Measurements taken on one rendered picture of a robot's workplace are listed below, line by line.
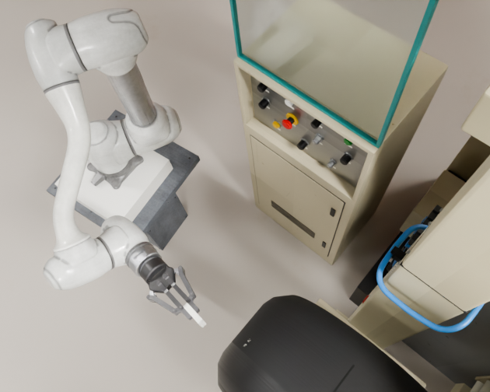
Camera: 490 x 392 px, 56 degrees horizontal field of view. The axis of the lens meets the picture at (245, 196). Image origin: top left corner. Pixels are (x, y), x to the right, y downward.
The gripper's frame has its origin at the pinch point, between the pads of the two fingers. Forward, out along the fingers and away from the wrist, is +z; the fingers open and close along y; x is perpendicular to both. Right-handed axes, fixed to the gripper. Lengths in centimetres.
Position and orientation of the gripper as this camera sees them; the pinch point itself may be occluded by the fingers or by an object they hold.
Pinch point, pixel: (194, 315)
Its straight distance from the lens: 124.2
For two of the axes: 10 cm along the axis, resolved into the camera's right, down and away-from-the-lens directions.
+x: 2.0, 5.2, 8.3
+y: 7.1, -6.6, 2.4
